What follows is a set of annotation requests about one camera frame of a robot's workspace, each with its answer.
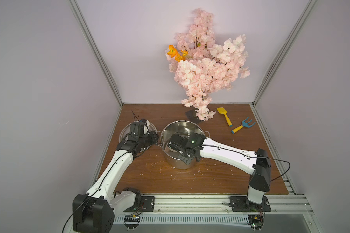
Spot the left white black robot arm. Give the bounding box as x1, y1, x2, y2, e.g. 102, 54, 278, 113
69, 119, 159, 233

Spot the corner metal frame strip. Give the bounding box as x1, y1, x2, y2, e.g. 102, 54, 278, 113
68, 0, 123, 108
252, 0, 318, 106

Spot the pink cherry blossom branch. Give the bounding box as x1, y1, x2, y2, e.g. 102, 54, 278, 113
166, 8, 250, 121

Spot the left small circuit board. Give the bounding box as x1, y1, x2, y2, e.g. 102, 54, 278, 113
123, 214, 141, 231

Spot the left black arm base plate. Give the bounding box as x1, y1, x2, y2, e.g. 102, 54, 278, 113
125, 196, 155, 213

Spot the right small circuit board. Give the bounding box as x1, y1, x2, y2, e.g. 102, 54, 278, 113
248, 214, 264, 231

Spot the stainless steel pot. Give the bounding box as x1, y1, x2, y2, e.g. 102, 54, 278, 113
159, 120, 205, 170

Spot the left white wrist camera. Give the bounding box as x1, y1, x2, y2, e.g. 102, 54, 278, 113
140, 118, 150, 135

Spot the left corner metal frame strip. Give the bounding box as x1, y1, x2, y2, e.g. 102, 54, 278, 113
68, 0, 123, 108

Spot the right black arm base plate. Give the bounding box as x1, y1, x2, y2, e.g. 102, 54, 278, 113
228, 196, 271, 213

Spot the dark flower stand base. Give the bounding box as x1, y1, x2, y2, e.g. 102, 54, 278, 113
185, 109, 202, 124

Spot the blue yellow toy rake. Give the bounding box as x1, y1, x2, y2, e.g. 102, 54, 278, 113
231, 117, 256, 134

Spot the aluminium mounting rail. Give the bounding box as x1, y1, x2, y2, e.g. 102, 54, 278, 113
113, 195, 314, 226

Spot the yellow toy shovel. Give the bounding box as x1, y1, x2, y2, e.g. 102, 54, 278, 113
217, 107, 232, 127

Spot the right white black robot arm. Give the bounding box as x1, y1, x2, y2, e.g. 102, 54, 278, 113
167, 133, 274, 205

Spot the small circuit board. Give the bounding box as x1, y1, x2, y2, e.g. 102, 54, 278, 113
123, 214, 141, 231
248, 214, 264, 231

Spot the orange artificial flower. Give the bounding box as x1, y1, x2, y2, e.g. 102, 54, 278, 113
166, 45, 189, 62

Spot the right corner metal frame strip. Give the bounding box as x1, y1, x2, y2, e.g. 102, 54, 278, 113
252, 0, 318, 106

